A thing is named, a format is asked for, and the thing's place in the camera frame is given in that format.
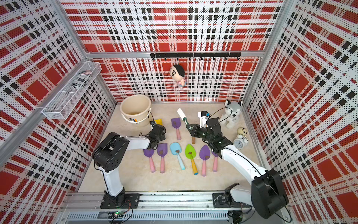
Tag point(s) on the husky plush toy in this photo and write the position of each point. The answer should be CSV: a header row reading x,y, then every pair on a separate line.
x,y
232,111

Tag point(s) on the green pointed trowel yellow handle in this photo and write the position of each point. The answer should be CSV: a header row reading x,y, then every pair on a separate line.
x,y
191,154

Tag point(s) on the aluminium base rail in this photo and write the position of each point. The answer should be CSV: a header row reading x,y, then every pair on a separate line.
x,y
170,206

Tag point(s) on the purple trowel pink handle back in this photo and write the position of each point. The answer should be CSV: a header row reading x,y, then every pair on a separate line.
x,y
176,123

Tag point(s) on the light blue trowel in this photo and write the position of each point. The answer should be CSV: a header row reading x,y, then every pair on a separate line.
x,y
176,150

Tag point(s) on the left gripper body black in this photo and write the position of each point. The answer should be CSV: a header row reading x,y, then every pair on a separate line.
x,y
161,138

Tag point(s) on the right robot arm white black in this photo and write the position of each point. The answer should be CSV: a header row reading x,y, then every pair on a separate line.
x,y
266,193

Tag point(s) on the clear wall shelf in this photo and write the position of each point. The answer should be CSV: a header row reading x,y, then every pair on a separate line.
x,y
64,102

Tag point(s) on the green white scrub brush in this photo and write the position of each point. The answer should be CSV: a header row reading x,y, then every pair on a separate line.
x,y
183,116

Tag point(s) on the yellow trowel wooden handle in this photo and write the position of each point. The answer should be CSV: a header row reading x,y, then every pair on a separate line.
x,y
158,121

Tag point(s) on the skull alarm clock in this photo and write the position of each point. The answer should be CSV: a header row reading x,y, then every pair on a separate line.
x,y
241,140

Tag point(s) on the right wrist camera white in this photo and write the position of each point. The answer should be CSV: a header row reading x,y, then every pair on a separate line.
x,y
203,116

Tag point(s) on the can on shelf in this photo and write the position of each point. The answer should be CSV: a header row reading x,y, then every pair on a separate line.
x,y
81,80

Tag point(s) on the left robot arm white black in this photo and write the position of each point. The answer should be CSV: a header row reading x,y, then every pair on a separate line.
x,y
107,158

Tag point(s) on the black hook rail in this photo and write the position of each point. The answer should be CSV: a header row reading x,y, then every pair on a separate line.
x,y
196,55

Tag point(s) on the cream plastic bucket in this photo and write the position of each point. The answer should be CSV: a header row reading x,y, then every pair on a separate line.
x,y
135,110

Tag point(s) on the purple pointed trowel rightmost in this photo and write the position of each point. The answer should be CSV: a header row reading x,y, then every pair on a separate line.
x,y
215,162

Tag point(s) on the purple pointed trowel pink handle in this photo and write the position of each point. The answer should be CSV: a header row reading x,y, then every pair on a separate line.
x,y
204,155

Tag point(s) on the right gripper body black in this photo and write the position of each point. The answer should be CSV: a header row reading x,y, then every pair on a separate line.
x,y
203,134

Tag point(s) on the cartoon boy plush doll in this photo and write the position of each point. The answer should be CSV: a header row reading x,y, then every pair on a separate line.
x,y
177,73

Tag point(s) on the purple square trowel far left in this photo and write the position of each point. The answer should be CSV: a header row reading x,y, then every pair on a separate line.
x,y
149,153

